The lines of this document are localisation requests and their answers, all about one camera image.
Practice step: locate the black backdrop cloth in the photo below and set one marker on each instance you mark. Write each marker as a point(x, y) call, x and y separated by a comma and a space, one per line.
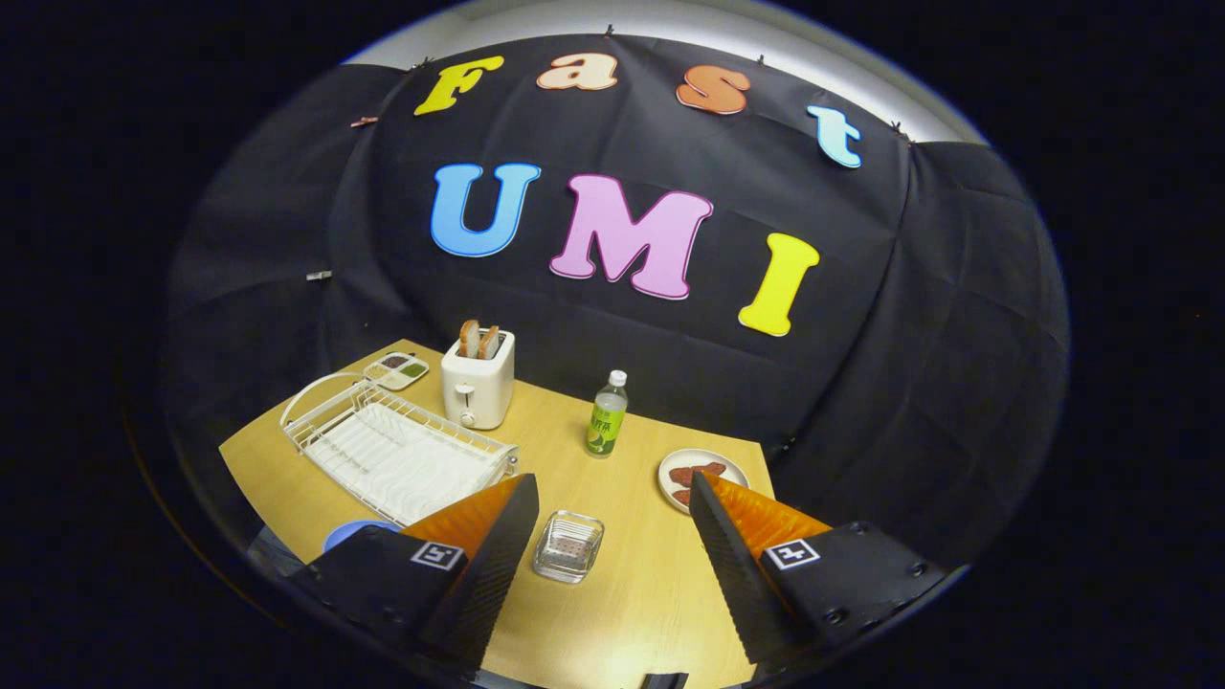
point(612, 364)

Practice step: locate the toasted bread slice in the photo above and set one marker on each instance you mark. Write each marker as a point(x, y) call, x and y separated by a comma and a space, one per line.
point(489, 343)
point(469, 340)

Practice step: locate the white round dish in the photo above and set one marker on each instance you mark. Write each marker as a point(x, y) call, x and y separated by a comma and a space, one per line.
point(670, 457)

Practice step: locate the red meat slice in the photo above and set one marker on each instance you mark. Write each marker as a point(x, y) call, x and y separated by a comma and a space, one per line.
point(682, 497)
point(694, 474)

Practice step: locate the white toaster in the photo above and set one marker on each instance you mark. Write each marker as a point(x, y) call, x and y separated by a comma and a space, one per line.
point(478, 392)

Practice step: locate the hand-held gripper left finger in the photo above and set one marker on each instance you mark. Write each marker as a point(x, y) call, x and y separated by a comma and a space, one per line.
point(493, 565)

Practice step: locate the light blue plate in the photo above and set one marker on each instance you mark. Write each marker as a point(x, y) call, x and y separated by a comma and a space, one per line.
point(349, 534)

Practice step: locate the white divided condiment tray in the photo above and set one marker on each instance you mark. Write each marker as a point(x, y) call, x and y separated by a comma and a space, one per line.
point(397, 371)

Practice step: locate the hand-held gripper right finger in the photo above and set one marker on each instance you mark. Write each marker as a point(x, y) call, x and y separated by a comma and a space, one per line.
point(732, 574)

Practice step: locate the green label drink bottle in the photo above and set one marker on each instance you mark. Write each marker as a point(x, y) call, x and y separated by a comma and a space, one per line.
point(606, 426)

